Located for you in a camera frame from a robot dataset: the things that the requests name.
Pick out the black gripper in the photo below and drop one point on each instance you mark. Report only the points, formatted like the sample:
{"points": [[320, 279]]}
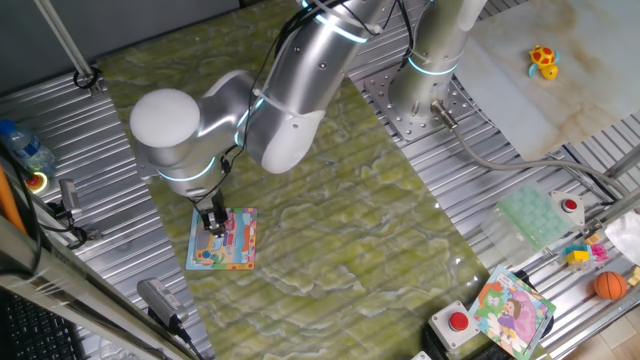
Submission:
{"points": [[210, 202]]}

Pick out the bus picture puzzle board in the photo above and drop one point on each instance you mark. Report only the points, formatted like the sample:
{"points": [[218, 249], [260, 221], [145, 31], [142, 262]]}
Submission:
{"points": [[237, 250]]}

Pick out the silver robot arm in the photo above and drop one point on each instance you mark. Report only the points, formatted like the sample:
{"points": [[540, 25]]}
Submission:
{"points": [[170, 145]]}

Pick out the green marble pattern mat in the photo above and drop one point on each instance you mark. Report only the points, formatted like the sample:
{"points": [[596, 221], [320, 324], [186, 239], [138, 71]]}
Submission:
{"points": [[325, 200]]}

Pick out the clear plastic water bottle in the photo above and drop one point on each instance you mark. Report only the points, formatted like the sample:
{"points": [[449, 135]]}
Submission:
{"points": [[27, 147]]}

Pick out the orange pole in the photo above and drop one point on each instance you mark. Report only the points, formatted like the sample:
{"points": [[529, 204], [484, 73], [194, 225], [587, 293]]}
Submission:
{"points": [[7, 200]]}

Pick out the black keyboard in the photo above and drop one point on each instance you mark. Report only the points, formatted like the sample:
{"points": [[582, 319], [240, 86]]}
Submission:
{"points": [[35, 330]]}

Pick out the white metal pole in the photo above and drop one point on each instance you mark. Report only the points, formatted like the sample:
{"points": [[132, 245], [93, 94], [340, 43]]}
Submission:
{"points": [[65, 45]]}

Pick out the grey box with red button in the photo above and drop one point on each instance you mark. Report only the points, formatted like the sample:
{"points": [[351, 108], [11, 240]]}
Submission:
{"points": [[452, 322]]}

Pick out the translucent green ice tray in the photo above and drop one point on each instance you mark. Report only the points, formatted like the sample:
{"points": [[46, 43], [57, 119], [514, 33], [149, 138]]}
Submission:
{"points": [[530, 215]]}

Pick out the white marble slab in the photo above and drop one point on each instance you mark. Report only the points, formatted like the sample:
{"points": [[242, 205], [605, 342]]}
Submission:
{"points": [[525, 100]]}

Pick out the small white red button box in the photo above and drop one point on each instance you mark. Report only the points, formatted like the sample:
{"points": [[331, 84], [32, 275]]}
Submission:
{"points": [[569, 205]]}

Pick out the colourful building block toy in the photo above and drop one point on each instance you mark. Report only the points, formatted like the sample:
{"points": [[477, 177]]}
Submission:
{"points": [[579, 256]]}

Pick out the yellow turtle toy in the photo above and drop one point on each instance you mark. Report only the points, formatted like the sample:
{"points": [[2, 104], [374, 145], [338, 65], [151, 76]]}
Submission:
{"points": [[542, 56]]}

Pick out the small orange block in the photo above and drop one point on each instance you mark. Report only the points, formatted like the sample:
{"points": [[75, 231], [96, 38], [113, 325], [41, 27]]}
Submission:
{"points": [[592, 239]]}

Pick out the aluminium profile bar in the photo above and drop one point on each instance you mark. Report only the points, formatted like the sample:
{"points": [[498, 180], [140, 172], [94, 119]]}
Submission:
{"points": [[625, 164], [612, 212]]}

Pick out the orange toy basketball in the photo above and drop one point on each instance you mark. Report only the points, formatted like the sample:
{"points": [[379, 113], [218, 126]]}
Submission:
{"points": [[610, 285]]}

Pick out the white tissue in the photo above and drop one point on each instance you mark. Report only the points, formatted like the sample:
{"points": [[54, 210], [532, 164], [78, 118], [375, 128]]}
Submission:
{"points": [[625, 237]]}

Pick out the yellow wooden block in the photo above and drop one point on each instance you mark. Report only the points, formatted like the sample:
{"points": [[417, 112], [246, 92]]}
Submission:
{"points": [[635, 276]]}

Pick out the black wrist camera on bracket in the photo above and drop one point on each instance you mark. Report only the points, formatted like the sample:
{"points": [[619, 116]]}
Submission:
{"points": [[142, 170]]}

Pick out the grey camera box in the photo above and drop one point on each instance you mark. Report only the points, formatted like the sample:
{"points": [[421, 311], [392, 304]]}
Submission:
{"points": [[160, 297]]}

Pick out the aluminium frame beam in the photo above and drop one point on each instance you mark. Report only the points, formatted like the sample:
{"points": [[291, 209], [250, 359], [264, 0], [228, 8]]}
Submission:
{"points": [[75, 295]]}

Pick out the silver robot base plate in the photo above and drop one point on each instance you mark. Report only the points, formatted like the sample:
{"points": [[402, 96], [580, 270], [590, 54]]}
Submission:
{"points": [[382, 97]]}

